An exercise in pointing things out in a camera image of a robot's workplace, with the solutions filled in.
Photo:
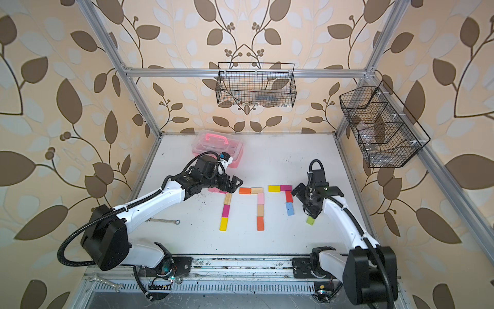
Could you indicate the wooden block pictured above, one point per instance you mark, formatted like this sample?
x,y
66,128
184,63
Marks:
x,y
228,199
257,190
260,210

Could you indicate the red block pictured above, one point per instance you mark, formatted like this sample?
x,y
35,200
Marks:
x,y
289,197

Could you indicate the green block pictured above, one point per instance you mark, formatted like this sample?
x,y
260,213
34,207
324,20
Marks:
x,y
310,220

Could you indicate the pink plastic toolbox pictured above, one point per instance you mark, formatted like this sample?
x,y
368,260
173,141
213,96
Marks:
x,y
219,143

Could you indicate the right wire basket black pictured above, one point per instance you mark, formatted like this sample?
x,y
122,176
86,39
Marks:
x,y
386,131

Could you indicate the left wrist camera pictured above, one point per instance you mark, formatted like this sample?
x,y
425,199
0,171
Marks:
x,y
211,164

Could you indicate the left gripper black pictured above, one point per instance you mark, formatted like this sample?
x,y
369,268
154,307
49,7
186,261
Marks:
x,y
231,187

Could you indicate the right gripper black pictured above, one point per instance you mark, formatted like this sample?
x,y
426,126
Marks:
x,y
313,212

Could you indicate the light pink block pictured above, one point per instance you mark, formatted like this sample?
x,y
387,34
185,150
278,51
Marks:
x,y
216,190
260,199

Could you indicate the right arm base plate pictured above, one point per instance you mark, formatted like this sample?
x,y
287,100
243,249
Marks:
x,y
302,268

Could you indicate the back wire basket black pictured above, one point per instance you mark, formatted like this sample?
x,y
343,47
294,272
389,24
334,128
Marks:
x,y
270,85

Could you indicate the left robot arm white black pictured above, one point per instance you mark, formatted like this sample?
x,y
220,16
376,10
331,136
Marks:
x,y
106,237

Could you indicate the red-orange block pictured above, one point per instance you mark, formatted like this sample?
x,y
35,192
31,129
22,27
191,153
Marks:
x,y
260,223

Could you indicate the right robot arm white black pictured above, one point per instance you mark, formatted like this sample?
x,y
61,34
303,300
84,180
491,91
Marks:
x,y
367,271

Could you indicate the large silver wrench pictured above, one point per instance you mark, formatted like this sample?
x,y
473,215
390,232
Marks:
x,y
96,278

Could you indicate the yellow block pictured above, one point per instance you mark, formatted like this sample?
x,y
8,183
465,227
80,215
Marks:
x,y
274,188
223,224

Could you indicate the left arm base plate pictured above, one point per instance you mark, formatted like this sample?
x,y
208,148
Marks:
x,y
176,266

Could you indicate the small silver wrench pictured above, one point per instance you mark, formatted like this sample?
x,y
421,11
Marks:
x,y
165,221

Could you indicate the wire basket black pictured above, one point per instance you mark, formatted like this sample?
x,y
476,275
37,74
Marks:
x,y
270,85
386,131

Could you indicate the orange block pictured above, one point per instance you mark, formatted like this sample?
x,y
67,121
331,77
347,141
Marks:
x,y
245,190

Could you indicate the blue block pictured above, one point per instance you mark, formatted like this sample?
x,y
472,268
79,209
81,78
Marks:
x,y
289,209

